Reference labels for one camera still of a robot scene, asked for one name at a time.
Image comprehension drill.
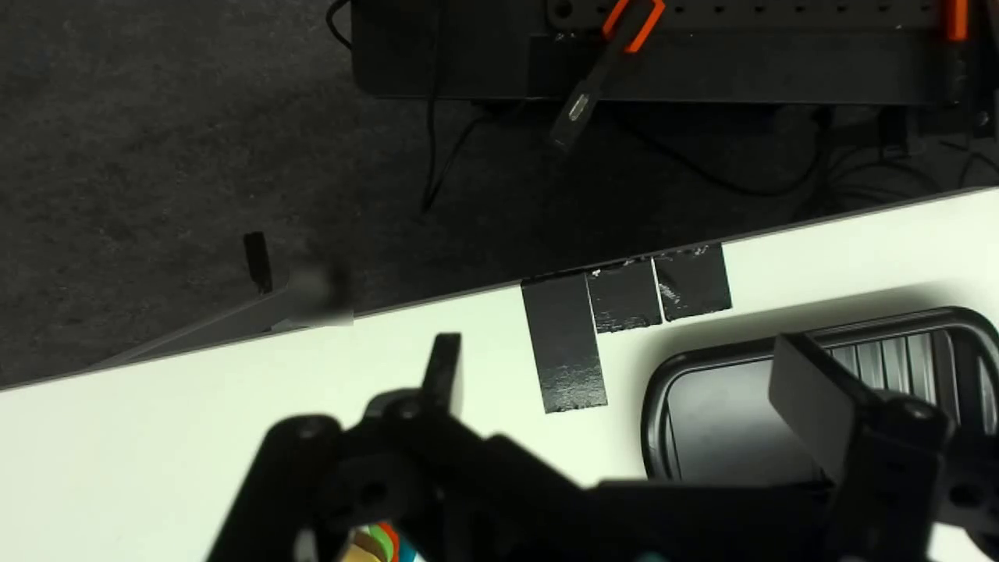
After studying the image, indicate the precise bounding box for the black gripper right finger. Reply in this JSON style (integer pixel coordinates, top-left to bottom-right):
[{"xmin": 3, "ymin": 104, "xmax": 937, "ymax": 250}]
[{"xmin": 768, "ymin": 333, "xmax": 953, "ymax": 479}]

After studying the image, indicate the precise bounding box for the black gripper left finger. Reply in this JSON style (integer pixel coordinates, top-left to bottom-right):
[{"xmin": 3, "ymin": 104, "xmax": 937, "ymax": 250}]
[{"xmin": 420, "ymin": 331, "xmax": 461, "ymax": 411}]

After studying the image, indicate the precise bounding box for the black tape strip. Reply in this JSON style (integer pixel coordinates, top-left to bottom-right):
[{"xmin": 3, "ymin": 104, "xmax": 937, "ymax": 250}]
[{"xmin": 522, "ymin": 273, "xmax": 608, "ymax": 411}]

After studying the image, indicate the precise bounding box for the black plastic tray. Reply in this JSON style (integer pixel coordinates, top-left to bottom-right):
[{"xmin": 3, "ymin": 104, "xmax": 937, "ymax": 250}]
[{"xmin": 640, "ymin": 307, "xmax": 999, "ymax": 486}]

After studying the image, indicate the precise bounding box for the grey metal table leg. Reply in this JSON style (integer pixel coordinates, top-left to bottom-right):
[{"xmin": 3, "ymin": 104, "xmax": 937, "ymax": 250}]
[{"xmin": 102, "ymin": 265, "xmax": 347, "ymax": 369}]

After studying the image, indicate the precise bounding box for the black tape square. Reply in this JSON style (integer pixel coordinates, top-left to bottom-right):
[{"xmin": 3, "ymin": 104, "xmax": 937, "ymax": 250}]
[
  {"xmin": 656, "ymin": 244, "xmax": 732, "ymax": 320},
  {"xmin": 587, "ymin": 261, "xmax": 663, "ymax": 333}
]

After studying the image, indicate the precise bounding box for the black tape square right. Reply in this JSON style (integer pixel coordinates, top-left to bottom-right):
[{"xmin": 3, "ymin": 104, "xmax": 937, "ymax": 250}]
[{"xmin": 656, "ymin": 244, "xmax": 732, "ymax": 320}]

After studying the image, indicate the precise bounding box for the black orange clamp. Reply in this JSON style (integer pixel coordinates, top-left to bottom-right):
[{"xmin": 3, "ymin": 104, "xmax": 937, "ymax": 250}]
[{"xmin": 549, "ymin": 0, "xmax": 664, "ymax": 154}]

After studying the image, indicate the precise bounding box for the black perforated board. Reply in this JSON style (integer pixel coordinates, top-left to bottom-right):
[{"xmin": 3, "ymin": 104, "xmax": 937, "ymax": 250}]
[{"xmin": 350, "ymin": 0, "xmax": 999, "ymax": 105}]

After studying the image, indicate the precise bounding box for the orange clamp right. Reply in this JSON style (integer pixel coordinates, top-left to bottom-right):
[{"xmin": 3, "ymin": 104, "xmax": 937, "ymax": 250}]
[{"xmin": 944, "ymin": 0, "xmax": 972, "ymax": 43}]

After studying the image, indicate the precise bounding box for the black cable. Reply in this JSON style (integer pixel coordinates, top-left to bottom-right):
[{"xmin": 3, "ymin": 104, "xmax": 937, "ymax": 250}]
[{"xmin": 324, "ymin": 0, "xmax": 494, "ymax": 215}]

